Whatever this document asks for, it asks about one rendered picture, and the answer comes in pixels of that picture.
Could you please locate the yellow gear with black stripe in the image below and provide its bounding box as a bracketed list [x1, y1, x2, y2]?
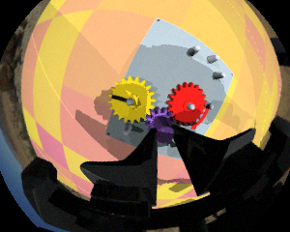
[107, 76, 156, 124]

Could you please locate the red curved arrow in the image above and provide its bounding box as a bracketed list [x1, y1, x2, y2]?
[191, 108, 210, 130]

